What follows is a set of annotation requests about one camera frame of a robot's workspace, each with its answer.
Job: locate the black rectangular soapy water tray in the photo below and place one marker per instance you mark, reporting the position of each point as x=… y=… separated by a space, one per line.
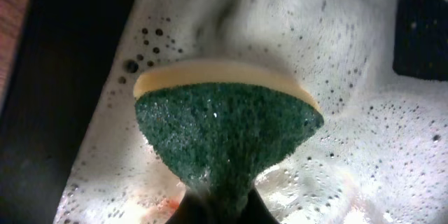
x=72 y=151

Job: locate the green yellow sponge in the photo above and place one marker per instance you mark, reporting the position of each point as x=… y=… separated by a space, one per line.
x=219 y=124

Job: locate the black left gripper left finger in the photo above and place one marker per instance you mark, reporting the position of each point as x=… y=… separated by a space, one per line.
x=191 y=210

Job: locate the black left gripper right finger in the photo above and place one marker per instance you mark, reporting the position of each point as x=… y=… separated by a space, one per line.
x=255 y=211

